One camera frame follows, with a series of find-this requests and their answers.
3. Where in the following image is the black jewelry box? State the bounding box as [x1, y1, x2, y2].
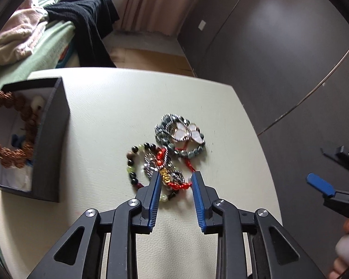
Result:
[0, 77, 70, 202]

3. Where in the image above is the brown rudraksha bead bracelet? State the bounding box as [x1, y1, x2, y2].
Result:
[0, 90, 41, 169]

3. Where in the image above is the red string charm bracelet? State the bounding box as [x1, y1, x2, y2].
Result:
[155, 139, 197, 191]

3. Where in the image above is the grey stone bead bracelet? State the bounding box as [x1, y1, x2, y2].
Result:
[154, 113, 207, 160]

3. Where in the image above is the person's right hand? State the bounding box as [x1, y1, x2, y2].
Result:
[329, 219, 349, 278]

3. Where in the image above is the white butterfly pendant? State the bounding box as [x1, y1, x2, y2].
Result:
[171, 122, 204, 144]

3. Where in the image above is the cardboard sheet on floor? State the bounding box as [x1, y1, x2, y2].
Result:
[110, 47, 195, 77]

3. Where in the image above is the pink fleece blanket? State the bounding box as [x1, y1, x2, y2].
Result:
[0, 0, 48, 66]

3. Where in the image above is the green bed cover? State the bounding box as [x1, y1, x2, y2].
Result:
[0, 21, 75, 90]

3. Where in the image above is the black knitted blanket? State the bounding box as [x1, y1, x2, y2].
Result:
[45, 0, 120, 68]

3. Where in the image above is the pink curtain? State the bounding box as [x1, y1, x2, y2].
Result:
[116, 0, 196, 36]

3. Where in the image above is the multicolour glass bead bracelet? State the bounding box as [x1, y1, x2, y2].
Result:
[125, 142, 181, 202]

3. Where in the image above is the silver chain bracelet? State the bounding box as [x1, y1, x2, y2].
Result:
[143, 152, 186, 184]

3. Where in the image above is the white wall socket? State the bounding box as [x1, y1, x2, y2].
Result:
[198, 20, 206, 31]

